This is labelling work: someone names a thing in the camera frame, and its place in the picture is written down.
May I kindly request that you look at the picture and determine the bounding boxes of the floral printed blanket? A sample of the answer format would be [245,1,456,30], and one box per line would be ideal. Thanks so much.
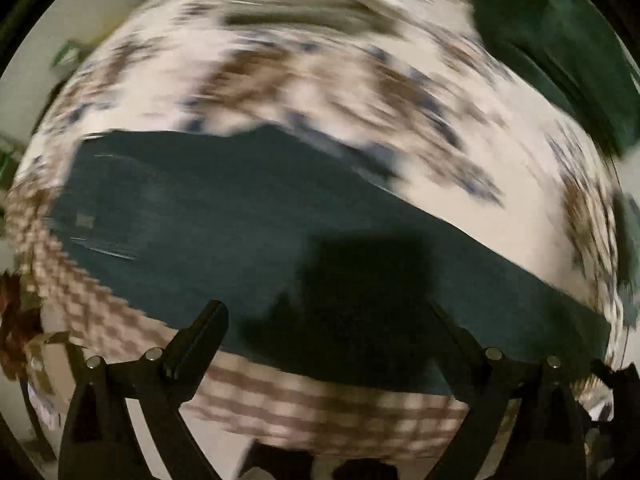
[15,0,632,332]

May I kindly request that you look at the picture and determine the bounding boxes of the dark green cloth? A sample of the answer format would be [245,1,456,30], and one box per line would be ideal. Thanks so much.
[460,0,640,157]

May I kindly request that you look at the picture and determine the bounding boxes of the brown cluttered object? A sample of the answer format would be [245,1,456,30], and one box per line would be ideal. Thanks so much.
[0,270,48,378]

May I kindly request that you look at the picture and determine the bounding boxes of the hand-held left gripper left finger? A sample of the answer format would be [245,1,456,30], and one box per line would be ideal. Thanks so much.
[57,300,231,480]

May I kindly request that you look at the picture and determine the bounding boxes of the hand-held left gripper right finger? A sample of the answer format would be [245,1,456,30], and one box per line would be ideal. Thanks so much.
[427,301,588,480]

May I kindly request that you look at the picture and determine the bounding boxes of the dark teal pants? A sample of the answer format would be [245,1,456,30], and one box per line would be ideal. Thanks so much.
[45,125,613,397]

